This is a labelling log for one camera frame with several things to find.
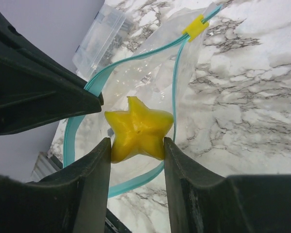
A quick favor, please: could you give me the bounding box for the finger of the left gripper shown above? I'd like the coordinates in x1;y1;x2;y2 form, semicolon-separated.
0;12;104;135

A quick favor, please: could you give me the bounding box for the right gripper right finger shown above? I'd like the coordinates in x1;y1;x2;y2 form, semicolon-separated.
164;138;291;233

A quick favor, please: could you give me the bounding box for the aluminium frame rail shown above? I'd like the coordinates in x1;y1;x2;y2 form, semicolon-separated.
31;152;63;182

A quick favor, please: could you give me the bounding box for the clear zip top bag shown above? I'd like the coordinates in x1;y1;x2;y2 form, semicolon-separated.
62;2;223;199

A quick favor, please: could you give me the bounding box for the yellow star fruit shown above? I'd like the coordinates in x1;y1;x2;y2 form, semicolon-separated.
104;96;174;163

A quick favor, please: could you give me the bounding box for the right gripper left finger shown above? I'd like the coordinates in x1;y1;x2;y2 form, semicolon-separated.
0;138;111;233

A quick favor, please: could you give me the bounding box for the clear plastic screw box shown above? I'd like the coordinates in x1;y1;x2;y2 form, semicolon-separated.
72;4;134;80

